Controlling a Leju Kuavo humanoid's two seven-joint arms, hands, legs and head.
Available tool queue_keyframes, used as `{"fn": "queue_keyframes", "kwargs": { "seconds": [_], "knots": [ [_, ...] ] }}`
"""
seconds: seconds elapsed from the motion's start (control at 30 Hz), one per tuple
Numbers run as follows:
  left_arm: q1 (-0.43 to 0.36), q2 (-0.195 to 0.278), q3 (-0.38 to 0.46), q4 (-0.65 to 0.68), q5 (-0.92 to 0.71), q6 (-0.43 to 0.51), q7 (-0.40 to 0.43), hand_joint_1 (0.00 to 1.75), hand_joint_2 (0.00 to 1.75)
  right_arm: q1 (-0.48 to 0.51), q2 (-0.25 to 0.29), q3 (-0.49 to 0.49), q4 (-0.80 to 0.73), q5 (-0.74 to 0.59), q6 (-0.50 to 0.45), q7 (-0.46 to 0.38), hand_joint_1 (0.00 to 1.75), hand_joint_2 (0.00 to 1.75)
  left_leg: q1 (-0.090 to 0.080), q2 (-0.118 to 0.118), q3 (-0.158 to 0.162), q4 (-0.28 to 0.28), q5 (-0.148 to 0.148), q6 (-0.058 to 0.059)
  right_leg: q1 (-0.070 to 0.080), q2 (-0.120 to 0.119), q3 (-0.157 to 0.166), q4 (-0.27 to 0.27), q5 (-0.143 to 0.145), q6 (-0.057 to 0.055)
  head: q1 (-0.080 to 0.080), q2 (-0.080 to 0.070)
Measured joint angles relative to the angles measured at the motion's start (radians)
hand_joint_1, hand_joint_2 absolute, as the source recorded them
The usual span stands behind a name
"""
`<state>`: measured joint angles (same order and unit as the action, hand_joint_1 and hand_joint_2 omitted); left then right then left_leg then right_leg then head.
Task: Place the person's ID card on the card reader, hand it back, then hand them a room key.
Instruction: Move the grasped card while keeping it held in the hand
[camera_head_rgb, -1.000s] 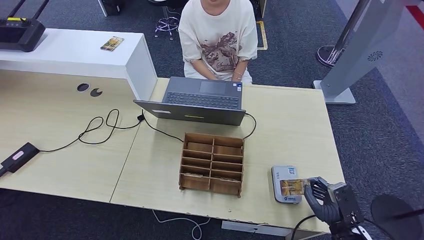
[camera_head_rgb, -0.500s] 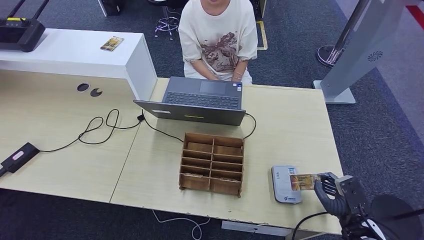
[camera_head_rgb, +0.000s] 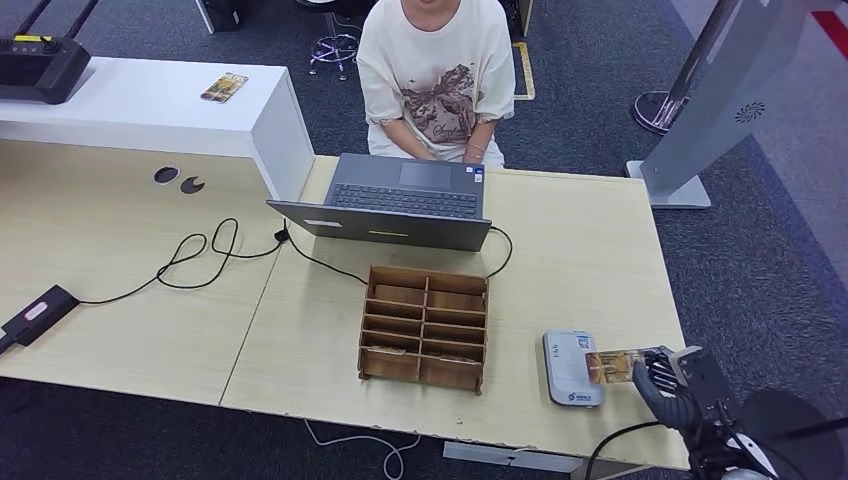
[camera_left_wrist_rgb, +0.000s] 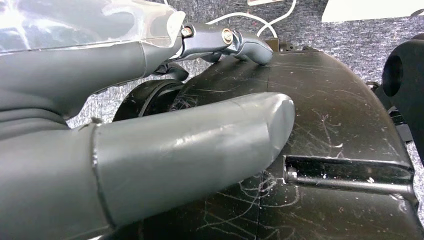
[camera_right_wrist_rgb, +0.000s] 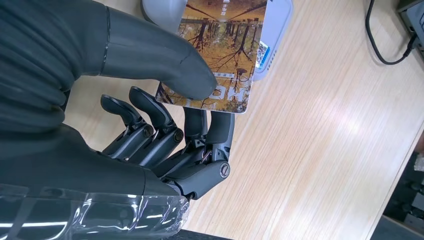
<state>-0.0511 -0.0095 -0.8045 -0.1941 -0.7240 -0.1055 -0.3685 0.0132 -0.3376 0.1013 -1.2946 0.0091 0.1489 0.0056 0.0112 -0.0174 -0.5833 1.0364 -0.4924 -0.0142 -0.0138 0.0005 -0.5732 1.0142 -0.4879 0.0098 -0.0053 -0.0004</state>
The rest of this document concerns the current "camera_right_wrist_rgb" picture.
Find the grey card reader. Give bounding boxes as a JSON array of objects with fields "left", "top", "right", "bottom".
[{"left": 140, "top": 0, "right": 294, "bottom": 82}]

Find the grey laptop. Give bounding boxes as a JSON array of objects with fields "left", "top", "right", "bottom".
[{"left": 396, "top": 0, "right": 424, "bottom": 63}]

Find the black card reader cable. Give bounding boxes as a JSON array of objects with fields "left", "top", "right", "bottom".
[{"left": 364, "top": 0, "right": 419, "bottom": 66}]

